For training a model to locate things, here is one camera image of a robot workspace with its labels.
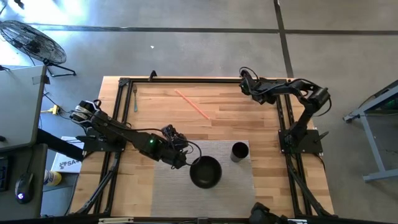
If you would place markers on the dark grey desk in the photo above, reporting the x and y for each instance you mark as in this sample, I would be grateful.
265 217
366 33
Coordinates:
31 161

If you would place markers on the white label strip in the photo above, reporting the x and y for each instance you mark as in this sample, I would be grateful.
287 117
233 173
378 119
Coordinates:
115 220
297 221

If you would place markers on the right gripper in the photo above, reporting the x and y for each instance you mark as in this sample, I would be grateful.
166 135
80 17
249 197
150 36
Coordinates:
258 88

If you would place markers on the black desk beam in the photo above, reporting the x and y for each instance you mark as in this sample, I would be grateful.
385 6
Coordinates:
56 143

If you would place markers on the black floor fan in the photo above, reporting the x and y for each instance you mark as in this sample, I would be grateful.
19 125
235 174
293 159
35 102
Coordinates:
34 43

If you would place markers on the black computer mouse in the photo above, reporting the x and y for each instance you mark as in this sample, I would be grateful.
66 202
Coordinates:
24 188

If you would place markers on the orange chopstick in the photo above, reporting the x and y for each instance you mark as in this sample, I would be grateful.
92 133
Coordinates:
192 104

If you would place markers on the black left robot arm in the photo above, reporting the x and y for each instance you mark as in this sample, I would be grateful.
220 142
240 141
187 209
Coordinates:
124 133

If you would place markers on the grey woven placemat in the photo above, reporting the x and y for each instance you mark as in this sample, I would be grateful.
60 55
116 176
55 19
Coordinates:
174 193

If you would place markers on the grey metal table frame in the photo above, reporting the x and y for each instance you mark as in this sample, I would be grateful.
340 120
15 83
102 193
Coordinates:
370 140

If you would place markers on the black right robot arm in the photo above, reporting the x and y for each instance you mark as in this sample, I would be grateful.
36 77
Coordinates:
306 124

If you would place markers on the white printed cardboard box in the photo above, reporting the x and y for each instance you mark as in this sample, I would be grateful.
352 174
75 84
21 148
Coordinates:
66 163

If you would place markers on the light grey desk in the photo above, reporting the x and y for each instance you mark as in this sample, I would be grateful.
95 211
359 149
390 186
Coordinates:
18 105

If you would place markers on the black bowl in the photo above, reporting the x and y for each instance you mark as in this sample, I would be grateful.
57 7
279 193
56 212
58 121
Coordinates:
206 172

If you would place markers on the person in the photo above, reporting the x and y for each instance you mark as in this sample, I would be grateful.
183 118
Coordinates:
261 214

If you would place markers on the black cup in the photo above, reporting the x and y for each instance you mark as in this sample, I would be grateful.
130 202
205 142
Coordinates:
240 150

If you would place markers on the yellow and white can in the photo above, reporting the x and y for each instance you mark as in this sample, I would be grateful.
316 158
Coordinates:
53 178

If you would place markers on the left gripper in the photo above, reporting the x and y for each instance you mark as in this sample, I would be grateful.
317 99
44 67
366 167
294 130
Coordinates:
177 146

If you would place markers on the black keyboard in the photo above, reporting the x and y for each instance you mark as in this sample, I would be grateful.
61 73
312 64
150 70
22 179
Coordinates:
3 174

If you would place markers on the black aluminium table frame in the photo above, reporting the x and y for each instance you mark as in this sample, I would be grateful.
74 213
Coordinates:
202 80

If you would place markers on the yellow power plug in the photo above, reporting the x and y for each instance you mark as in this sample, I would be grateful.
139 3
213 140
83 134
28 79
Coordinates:
55 109

